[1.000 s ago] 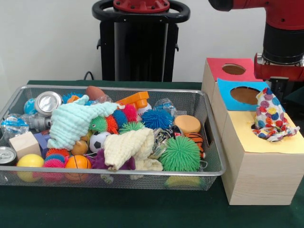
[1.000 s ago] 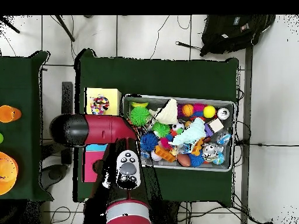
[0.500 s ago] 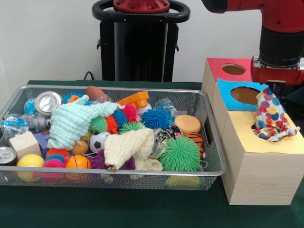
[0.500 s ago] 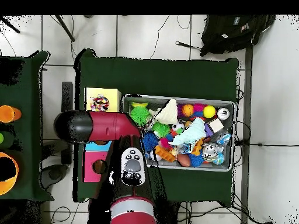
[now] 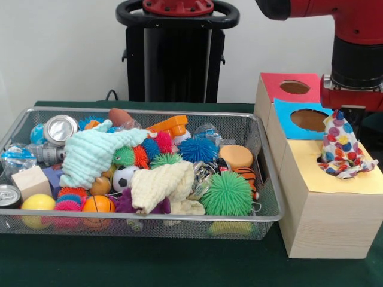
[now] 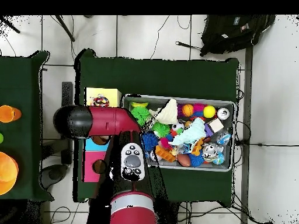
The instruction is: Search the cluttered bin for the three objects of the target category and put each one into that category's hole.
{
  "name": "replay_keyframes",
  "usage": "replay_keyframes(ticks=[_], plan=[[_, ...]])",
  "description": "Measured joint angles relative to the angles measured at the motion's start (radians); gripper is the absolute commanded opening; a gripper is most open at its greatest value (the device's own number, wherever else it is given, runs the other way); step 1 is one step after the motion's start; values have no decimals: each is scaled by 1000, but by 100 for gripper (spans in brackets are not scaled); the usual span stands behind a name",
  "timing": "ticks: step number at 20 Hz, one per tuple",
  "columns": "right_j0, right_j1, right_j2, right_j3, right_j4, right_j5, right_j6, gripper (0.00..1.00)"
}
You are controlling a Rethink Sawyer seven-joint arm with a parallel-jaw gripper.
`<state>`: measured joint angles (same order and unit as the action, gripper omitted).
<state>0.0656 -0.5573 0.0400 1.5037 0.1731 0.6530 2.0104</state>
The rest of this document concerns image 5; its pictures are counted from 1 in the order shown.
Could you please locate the polka-dot cloth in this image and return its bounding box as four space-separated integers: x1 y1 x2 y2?
317 109 379 179

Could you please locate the silver drink can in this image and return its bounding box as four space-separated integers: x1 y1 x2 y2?
43 115 78 146

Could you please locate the small soccer ball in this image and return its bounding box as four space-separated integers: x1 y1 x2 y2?
111 166 139 193

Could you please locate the cream yellow cloth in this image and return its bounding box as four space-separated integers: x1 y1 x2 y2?
130 160 205 216

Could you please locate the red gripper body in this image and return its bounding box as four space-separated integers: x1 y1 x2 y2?
320 74 383 114

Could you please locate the green spiky ball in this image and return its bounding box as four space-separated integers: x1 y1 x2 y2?
200 171 254 217

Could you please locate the small orange basketball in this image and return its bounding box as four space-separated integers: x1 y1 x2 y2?
81 195 115 229

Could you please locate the dark green tablecloth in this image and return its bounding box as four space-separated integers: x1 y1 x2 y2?
0 100 383 287

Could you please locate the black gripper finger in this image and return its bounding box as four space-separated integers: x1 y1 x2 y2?
344 108 367 139

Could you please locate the pink spiky ball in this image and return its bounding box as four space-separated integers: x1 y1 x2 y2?
54 193 83 212

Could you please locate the clear mesh bin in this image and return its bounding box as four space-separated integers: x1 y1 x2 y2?
0 106 285 241

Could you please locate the orange plastic toy brick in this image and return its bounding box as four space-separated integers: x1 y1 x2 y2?
147 114 189 139

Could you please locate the wooden box with three holes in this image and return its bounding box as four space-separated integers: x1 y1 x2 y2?
253 72 383 259

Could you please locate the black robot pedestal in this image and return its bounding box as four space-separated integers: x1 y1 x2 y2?
116 0 241 102

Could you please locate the blue spiky ball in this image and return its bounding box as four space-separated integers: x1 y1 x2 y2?
177 136 219 164

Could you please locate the tan round wooden block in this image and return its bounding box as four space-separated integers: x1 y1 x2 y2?
218 145 253 170

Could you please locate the mint green cloth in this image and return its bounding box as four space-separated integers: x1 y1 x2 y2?
59 120 150 190

